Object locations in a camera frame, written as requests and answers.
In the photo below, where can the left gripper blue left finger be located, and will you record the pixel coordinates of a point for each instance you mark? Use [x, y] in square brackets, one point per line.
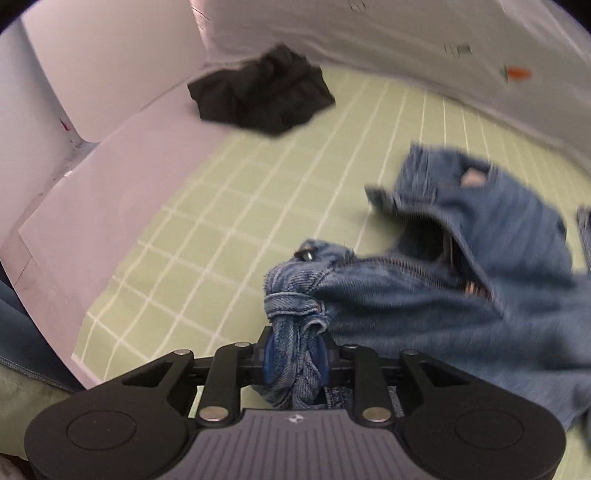
[231, 368]

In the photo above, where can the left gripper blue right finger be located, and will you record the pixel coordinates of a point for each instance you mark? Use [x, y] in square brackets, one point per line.
[359, 369]

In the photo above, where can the blue denim jeans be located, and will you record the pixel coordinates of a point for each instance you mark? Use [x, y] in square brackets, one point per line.
[481, 278]

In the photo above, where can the green grid cutting mat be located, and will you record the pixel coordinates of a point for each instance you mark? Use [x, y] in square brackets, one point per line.
[194, 278]

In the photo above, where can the black crumpled garment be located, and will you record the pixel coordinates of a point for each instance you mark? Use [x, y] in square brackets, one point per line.
[271, 94]

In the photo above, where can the white foam board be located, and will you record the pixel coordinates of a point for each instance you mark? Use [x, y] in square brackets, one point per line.
[97, 133]

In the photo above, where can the grey printed backdrop cloth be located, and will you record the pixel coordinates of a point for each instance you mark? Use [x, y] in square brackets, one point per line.
[525, 62]

